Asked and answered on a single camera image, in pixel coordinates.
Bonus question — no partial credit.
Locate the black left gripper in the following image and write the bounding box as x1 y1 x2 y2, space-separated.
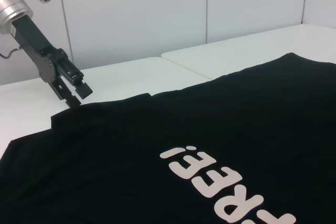
12 15 93 109

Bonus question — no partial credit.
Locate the black shirt with FREE print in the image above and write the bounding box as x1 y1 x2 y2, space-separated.
0 52 336 224

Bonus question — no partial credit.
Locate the thin grey hanging cable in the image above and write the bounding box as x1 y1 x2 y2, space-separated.
58 0 76 63

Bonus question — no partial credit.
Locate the left gripper cable with plug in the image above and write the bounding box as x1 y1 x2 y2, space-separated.
0 47 22 59

